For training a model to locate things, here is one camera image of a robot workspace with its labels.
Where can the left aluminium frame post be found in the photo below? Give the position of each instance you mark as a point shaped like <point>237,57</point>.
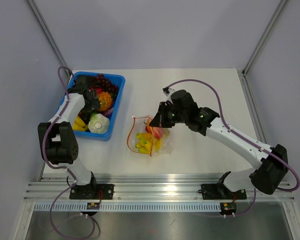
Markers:
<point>39,18</point>

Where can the white slotted cable duct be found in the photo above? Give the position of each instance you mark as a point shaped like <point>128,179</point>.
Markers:
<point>128,207</point>

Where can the small yellow banana bunch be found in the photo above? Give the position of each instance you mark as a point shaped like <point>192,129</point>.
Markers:
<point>79,125</point>

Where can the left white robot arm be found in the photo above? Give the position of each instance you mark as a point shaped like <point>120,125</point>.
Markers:
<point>58,143</point>

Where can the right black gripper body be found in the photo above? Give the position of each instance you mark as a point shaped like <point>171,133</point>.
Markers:
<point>169,116</point>

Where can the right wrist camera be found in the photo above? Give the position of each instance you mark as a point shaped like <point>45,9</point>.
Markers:
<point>168,91</point>

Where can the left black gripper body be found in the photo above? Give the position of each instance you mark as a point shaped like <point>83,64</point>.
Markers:
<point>92,105</point>

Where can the blue plastic bin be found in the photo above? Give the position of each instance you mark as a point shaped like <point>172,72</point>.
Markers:
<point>119,81</point>

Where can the large yellow banana bunch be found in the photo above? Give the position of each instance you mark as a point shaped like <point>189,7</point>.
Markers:
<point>147,143</point>

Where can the purple grape bunch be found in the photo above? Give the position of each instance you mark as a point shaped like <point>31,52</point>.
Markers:
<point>100,83</point>

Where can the orange spiky fruit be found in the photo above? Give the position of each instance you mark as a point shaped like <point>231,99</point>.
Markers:
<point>105,101</point>

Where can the aluminium mounting rail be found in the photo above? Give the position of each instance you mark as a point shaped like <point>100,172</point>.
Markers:
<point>129,187</point>

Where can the red bell pepper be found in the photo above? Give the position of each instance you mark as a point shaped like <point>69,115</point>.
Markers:
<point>159,133</point>

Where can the clear zip top bag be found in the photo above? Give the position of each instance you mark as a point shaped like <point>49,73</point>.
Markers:
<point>138,126</point>

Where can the aluminium frame post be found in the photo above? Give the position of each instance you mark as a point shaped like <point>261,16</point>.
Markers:
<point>264,36</point>
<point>39,18</point>

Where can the purple eggplant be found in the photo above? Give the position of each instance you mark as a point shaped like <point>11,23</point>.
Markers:
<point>109,112</point>

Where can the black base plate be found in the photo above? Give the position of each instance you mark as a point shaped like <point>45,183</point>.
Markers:
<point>213,191</point>
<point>89,192</point>

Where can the right aluminium frame post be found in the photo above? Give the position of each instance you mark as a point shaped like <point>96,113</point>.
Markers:
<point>264,36</point>

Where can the orange mango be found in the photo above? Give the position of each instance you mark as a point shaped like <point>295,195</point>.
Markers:
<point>147,126</point>

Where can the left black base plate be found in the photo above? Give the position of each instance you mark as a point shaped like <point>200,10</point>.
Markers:
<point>89,192</point>

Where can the green white cabbage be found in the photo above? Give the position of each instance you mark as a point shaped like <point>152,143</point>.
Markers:
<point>98,123</point>

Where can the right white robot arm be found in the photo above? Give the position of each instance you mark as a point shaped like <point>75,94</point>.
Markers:
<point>268,164</point>

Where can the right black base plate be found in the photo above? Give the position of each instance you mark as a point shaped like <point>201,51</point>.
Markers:
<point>213,191</point>

